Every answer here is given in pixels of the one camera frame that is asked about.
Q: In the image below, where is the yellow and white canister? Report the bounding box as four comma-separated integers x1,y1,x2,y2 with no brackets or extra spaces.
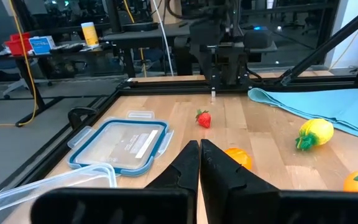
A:
80,21,100,48

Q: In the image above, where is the red plastic bin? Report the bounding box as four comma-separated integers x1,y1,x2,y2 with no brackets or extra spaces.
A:
4,32,34,57

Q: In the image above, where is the black clamp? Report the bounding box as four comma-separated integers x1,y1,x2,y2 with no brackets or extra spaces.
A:
67,106,98,130

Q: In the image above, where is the black device with indicator light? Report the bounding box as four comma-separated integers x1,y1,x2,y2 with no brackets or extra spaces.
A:
243,26,273,50

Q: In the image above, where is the plain orange toy fruit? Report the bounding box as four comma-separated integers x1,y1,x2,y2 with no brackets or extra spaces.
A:
224,147,253,171

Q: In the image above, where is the clear lid with blue rim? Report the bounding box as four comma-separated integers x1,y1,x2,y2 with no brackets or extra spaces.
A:
67,110,175,177

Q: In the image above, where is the yellow cable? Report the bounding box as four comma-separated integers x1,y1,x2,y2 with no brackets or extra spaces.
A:
122,0,148,78
0,0,39,129

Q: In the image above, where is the blue box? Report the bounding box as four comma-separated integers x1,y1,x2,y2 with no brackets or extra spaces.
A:
29,35,57,56

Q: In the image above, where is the yellow toy pineapple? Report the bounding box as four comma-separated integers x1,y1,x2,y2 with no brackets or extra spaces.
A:
295,118,335,152

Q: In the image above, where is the black side desk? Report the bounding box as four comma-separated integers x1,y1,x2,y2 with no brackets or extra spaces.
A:
0,43,111,128

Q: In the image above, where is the light blue cloth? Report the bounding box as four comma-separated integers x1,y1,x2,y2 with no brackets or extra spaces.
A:
247,86,358,144

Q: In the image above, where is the clear plastic container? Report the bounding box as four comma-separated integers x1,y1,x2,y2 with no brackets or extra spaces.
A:
0,164,118,224

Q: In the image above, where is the white cable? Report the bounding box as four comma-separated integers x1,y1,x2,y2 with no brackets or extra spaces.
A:
152,0,175,77

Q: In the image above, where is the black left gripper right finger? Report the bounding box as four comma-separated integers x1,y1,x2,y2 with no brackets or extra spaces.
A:
199,139,281,224

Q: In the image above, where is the grey office chair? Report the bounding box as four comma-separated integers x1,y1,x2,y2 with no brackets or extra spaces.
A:
0,58,54,100

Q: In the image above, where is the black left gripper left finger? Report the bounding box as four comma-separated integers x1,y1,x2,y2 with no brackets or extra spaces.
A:
144,139,201,224

